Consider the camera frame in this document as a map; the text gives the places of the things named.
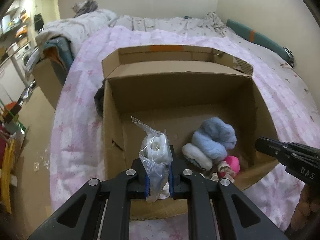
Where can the teal pillow with orange stripe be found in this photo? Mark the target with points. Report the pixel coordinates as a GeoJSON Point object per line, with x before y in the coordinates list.
{"type": "Point", "coordinates": [261, 40]}

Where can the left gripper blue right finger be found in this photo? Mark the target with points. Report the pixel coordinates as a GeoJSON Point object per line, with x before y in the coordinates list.
{"type": "Point", "coordinates": [218, 209]}

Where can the open cardboard box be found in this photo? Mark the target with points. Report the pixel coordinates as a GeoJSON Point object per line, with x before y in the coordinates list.
{"type": "Point", "coordinates": [173, 89]}

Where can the light blue fluffy socks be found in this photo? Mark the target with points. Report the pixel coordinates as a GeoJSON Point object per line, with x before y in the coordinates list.
{"type": "Point", "coordinates": [210, 143]}

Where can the clear plastic packaging on floor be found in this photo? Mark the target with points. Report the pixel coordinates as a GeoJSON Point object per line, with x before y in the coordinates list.
{"type": "Point", "coordinates": [42, 160]}

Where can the clear plastic bag with item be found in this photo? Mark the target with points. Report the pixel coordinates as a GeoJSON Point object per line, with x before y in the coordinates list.
{"type": "Point", "coordinates": [156, 157]}

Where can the white washing machine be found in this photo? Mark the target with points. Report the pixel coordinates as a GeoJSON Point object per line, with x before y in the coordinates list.
{"type": "Point", "coordinates": [22, 56]}

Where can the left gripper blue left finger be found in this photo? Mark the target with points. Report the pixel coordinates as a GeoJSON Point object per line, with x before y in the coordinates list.
{"type": "Point", "coordinates": [98, 210]}

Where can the pink bow patterned bedspread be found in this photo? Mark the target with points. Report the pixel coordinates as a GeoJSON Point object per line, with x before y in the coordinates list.
{"type": "Point", "coordinates": [76, 148]}

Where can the dark striped garment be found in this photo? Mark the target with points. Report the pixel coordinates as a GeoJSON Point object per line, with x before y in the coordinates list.
{"type": "Point", "coordinates": [99, 101]}

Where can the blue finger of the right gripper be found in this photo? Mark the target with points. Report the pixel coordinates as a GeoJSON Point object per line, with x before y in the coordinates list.
{"type": "Point", "coordinates": [283, 150]}

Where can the grey tabby cat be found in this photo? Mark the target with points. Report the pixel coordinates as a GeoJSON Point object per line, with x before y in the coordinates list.
{"type": "Point", "coordinates": [84, 7]}

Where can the grey white crumpled duvet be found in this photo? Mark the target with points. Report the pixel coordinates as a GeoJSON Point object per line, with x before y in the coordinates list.
{"type": "Point", "coordinates": [77, 30]}

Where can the black hanging garment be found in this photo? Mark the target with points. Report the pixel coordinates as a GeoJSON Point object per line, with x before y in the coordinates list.
{"type": "Point", "coordinates": [38, 22]}

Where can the person right hand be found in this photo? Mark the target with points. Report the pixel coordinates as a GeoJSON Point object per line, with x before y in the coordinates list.
{"type": "Point", "coordinates": [308, 204]}

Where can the bright pink sock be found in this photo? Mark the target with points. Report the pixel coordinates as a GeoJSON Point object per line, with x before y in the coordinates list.
{"type": "Point", "coordinates": [233, 162]}

